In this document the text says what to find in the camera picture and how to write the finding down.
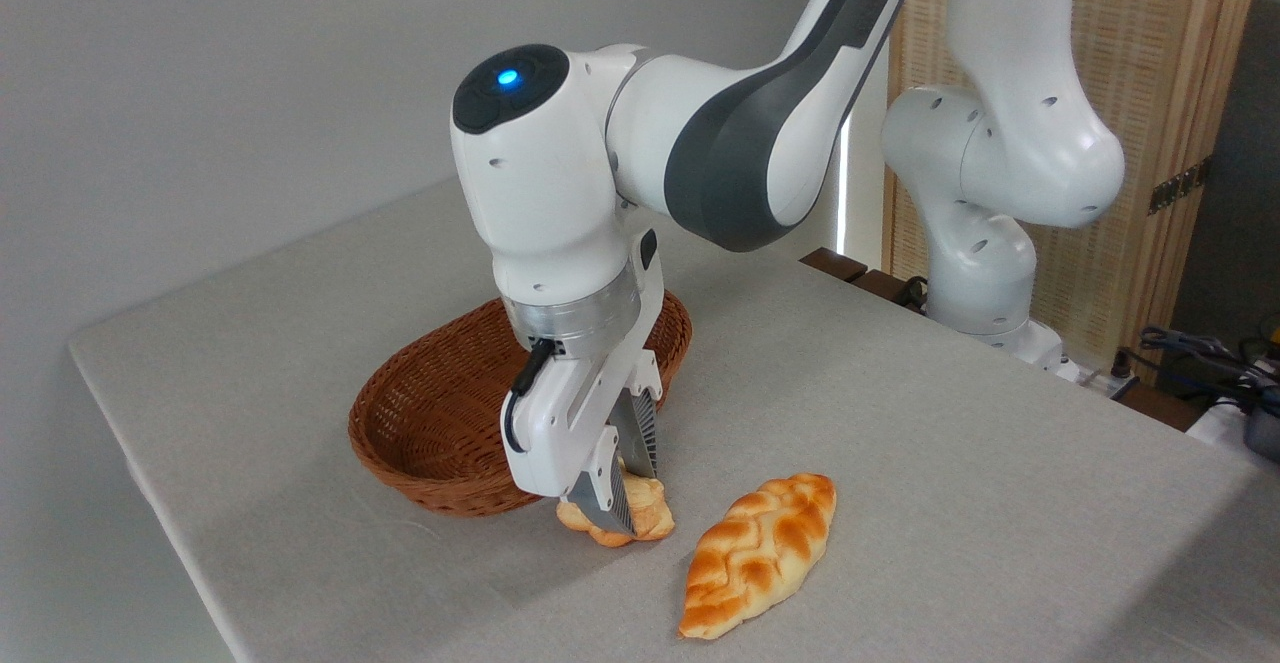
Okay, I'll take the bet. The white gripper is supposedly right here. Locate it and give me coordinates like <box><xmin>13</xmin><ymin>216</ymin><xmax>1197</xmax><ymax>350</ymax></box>
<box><xmin>500</xmin><ymin>228</ymin><xmax>666</xmax><ymax>536</ymax></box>

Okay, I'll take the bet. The metal screen hinge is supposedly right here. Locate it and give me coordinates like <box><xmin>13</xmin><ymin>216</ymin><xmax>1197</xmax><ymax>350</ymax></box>
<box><xmin>1147</xmin><ymin>157</ymin><xmax>1214</xmax><ymax>216</ymax></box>

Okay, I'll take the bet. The round pale bread bun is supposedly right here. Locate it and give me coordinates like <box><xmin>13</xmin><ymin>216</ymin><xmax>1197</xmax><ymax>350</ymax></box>
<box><xmin>556</xmin><ymin>471</ymin><xmax>677</xmax><ymax>550</ymax></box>

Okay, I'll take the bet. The braided golden bread loaf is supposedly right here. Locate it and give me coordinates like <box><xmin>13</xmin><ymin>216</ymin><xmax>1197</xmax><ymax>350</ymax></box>
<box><xmin>677</xmin><ymin>472</ymin><xmax>838</xmax><ymax>641</ymax></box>

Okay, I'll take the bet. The grey box device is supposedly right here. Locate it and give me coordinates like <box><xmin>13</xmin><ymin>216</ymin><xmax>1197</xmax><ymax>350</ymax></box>
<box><xmin>1243</xmin><ymin>388</ymin><xmax>1280</xmax><ymax>464</ymax></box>

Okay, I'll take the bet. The grey tablecloth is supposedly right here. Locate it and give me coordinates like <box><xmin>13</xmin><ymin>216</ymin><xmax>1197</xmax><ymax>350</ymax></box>
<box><xmin>68</xmin><ymin>178</ymin><xmax>1280</xmax><ymax>663</ymax></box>

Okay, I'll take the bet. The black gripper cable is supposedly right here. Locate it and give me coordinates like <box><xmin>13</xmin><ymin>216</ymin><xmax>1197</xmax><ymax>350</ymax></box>
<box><xmin>503</xmin><ymin>338</ymin><xmax>559</xmax><ymax>454</ymax></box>

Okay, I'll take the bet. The brown wicker oval basket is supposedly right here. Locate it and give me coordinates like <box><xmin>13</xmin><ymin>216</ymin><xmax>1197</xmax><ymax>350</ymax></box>
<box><xmin>347</xmin><ymin>288</ymin><xmax>694</xmax><ymax>518</ymax></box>

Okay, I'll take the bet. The black cable bundle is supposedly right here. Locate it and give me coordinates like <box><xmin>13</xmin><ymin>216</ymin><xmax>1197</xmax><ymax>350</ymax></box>
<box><xmin>1112</xmin><ymin>325</ymin><xmax>1280</xmax><ymax>396</ymax></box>

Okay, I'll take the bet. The woven bamboo folding screen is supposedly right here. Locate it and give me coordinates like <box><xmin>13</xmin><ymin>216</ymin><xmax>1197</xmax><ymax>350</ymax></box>
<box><xmin>882</xmin><ymin>0</ymin><xmax>1267</xmax><ymax>376</ymax></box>

